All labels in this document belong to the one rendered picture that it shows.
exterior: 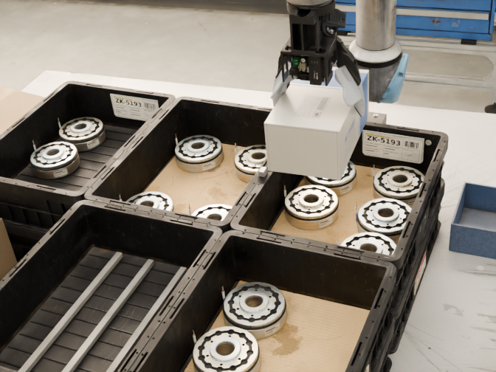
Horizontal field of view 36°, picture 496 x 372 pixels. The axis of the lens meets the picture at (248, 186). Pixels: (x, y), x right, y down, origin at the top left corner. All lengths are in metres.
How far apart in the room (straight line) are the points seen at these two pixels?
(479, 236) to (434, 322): 0.22
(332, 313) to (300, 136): 0.31
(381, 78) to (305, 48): 0.61
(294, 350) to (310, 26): 0.50
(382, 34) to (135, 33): 2.85
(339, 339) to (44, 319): 0.50
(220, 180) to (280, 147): 0.42
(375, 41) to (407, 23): 1.66
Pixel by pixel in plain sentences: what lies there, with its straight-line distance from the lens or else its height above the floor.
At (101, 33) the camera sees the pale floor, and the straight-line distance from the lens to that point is 4.49.
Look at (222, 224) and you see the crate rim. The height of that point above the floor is 0.93.
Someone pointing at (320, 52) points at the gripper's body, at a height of 1.24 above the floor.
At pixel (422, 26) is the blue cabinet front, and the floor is 0.37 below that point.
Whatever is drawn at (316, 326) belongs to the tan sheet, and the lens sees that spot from 1.28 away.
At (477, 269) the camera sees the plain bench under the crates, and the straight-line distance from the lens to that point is 1.59.
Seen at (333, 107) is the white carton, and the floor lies 1.14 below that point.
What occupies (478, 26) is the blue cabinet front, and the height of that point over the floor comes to 0.38.
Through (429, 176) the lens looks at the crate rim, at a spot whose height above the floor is 0.93.
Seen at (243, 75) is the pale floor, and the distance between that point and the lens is 3.82.
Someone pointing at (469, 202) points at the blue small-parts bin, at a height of 0.72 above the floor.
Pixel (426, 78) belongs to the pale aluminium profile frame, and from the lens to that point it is 3.43.
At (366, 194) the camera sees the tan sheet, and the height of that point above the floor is 0.83.
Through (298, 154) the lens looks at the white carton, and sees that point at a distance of 1.21.
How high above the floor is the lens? 1.75
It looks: 35 degrees down
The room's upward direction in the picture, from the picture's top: 6 degrees counter-clockwise
